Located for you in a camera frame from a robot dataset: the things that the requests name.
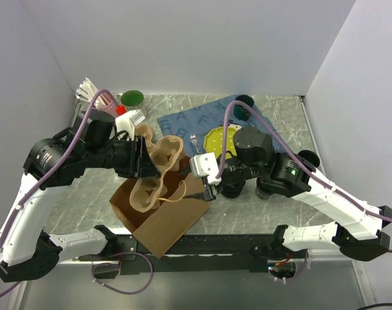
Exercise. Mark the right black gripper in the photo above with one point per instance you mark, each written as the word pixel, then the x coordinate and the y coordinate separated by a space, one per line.
pixel 204 196

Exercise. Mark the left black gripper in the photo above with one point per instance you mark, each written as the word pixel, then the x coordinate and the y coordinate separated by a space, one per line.
pixel 130 169

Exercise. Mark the brown paper bag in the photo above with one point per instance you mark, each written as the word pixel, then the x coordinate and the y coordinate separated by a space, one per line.
pixel 159 229

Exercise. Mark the stack of black lids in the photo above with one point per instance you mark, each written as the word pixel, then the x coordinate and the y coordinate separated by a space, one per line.
pixel 232 191

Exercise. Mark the dark takeout cup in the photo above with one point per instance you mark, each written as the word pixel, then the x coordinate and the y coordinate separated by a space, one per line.
pixel 261 191
pixel 311 157

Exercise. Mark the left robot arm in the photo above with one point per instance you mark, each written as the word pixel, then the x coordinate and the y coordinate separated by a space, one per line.
pixel 27 252

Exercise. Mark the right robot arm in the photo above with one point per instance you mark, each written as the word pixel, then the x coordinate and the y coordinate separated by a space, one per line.
pixel 355 229

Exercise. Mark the cardboard cup carrier tray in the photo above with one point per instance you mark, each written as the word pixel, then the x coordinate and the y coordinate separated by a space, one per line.
pixel 145 131

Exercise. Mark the silver fork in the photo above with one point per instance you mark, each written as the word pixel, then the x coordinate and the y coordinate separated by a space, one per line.
pixel 194 141

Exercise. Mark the yellow green dotted plate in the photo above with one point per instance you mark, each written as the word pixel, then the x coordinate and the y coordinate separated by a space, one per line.
pixel 213 140

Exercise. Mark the blue letter print cloth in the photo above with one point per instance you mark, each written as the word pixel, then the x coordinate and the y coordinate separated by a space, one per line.
pixel 198 120

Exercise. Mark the green inside ceramic mug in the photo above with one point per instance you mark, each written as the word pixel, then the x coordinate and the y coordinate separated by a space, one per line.
pixel 134 103

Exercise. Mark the pink straw holder cup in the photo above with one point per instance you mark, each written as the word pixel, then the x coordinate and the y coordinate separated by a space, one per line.
pixel 106 104

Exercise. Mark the dark teal mug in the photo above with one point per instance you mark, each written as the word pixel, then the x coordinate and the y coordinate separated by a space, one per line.
pixel 240 112

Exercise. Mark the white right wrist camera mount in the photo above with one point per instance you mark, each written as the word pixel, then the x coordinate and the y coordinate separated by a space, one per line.
pixel 205 166

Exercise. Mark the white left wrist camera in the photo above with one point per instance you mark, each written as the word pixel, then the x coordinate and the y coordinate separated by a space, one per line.
pixel 128 119

